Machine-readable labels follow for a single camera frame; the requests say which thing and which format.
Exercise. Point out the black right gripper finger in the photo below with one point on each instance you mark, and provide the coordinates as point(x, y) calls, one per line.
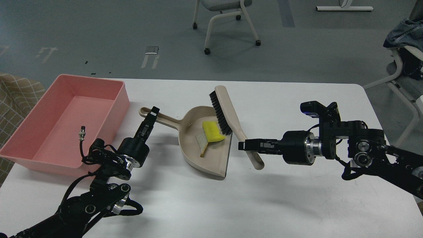
point(261, 146)

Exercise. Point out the tan checkered cloth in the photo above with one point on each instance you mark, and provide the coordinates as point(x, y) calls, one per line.
point(18, 96)

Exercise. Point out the yellow sponge piece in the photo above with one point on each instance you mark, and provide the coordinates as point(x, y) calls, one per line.
point(212, 131)

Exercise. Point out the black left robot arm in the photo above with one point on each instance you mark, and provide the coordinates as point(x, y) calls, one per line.
point(91, 197)

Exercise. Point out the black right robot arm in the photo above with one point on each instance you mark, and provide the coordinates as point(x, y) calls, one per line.
point(359, 149)

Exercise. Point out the pink plastic bin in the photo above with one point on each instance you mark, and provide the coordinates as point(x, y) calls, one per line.
point(48, 138)

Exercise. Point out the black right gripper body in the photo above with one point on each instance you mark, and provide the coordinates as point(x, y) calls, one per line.
point(299, 147)

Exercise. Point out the beige plastic dustpan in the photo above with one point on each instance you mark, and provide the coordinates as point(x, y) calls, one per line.
point(215, 161)

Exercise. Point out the white chair right side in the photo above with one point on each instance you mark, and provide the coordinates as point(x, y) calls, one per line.
point(394, 81)

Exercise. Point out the beige hand brush black bristles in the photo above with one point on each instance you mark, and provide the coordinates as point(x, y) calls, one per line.
point(226, 114)

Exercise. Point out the white table base bar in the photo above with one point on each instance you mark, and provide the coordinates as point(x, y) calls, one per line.
point(344, 6)

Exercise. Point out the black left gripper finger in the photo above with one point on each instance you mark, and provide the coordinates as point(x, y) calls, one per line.
point(147, 125)

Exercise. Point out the beige foam strip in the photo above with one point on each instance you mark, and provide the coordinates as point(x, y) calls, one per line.
point(202, 142)

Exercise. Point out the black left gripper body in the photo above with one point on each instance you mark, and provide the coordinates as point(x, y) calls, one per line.
point(135, 148)

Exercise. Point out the white grey rolling chair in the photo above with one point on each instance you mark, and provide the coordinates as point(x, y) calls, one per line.
point(225, 9)

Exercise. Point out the blue denim cloth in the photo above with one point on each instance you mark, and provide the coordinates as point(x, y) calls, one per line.
point(406, 33)

